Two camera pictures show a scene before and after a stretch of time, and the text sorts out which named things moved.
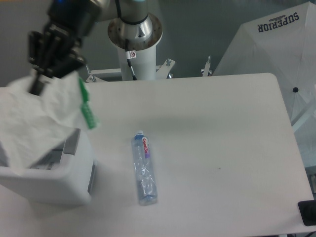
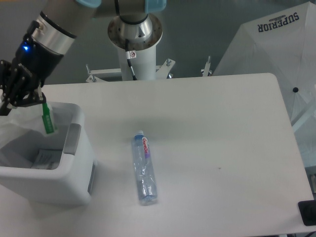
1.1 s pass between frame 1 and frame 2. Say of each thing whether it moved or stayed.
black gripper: moved
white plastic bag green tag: moved
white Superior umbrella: stayed
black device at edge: stayed
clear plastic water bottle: stayed
